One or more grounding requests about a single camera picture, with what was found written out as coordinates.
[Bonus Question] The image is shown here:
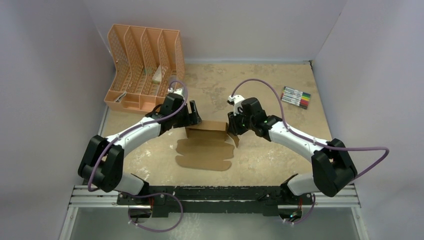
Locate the brown cardboard box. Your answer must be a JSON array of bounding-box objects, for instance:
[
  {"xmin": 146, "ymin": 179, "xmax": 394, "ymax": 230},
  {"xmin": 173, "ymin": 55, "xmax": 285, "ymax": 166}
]
[{"xmin": 175, "ymin": 120, "xmax": 240, "ymax": 172}]

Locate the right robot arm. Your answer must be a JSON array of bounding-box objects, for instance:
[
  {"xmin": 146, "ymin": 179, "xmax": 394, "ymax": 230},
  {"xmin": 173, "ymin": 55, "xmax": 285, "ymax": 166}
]
[{"xmin": 227, "ymin": 95, "xmax": 358, "ymax": 204}]

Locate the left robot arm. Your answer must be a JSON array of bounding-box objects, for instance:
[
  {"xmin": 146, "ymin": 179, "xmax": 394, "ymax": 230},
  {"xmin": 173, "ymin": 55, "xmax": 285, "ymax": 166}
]
[{"xmin": 77, "ymin": 93, "xmax": 202, "ymax": 205}]

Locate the small grey object in organizer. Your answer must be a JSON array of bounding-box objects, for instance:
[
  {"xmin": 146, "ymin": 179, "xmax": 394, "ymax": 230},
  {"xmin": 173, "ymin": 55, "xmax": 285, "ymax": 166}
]
[{"xmin": 168, "ymin": 75, "xmax": 177, "ymax": 86}]

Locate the white card in organizer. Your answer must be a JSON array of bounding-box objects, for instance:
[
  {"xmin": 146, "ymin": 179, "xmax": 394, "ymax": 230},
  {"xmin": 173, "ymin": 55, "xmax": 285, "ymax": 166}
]
[{"xmin": 151, "ymin": 65, "xmax": 162, "ymax": 84}]

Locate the pack of coloured markers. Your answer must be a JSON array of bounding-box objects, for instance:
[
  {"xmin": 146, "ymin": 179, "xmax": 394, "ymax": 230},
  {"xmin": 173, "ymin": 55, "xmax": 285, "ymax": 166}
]
[{"xmin": 280, "ymin": 86, "xmax": 311, "ymax": 109}]

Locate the orange plastic file organizer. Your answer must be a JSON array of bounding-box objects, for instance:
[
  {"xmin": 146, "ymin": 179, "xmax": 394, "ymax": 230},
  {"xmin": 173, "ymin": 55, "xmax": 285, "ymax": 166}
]
[{"xmin": 104, "ymin": 24, "xmax": 185, "ymax": 114}]

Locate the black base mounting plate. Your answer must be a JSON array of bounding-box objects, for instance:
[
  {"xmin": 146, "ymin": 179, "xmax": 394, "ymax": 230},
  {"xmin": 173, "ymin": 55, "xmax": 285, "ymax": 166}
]
[{"xmin": 117, "ymin": 184, "xmax": 313, "ymax": 218}]

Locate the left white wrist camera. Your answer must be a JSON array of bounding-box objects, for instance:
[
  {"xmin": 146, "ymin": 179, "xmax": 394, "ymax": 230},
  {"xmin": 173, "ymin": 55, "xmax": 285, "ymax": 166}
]
[{"xmin": 167, "ymin": 87, "xmax": 185, "ymax": 98}]

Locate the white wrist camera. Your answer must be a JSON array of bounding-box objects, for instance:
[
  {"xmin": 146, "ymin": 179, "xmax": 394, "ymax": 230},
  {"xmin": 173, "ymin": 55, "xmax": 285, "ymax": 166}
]
[
  {"xmin": 167, "ymin": 87, "xmax": 185, "ymax": 98},
  {"xmin": 227, "ymin": 95, "xmax": 245, "ymax": 116}
]

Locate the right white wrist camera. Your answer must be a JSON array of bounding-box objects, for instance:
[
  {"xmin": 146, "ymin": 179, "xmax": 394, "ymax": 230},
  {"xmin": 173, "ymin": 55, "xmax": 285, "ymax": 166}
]
[{"xmin": 227, "ymin": 95, "xmax": 245, "ymax": 116}]

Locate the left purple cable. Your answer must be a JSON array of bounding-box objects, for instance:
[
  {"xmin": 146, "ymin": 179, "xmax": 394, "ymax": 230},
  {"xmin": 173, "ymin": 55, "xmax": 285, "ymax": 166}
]
[{"xmin": 87, "ymin": 79, "xmax": 189, "ymax": 233}]

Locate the purple cable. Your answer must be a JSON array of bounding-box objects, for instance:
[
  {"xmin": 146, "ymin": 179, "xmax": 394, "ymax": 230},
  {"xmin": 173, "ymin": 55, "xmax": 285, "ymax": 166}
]
[
  {"xmin": 229, "ymin": 78, "xmax": 390, "ymax": 226},
  {"xmin": 87, "ymin": 79, "xmax": 189, "ymax": 233}
]

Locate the aluminium rail frame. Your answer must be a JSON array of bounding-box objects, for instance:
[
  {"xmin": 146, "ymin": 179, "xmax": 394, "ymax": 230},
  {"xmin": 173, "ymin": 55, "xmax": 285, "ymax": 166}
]
[{"xmin": 59, "ymin": 185, "xmax": 369, "ymax": 240}]

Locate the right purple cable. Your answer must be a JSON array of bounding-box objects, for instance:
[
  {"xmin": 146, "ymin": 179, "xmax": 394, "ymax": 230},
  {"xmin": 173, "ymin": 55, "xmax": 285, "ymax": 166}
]
[{"xmin": 229, "ymin": 78, "xmax": 390, "ymax": 226}]

